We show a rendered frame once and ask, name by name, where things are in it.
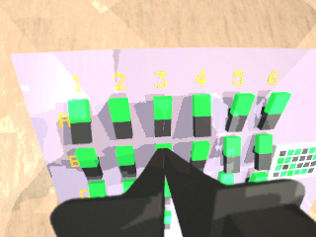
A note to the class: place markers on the pale lavender switch panel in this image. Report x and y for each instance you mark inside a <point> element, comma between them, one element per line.
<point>239,114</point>

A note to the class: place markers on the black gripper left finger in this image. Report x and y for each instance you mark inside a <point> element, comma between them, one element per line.
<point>138,212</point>

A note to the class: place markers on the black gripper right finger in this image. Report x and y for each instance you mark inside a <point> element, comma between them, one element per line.
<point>202,202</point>

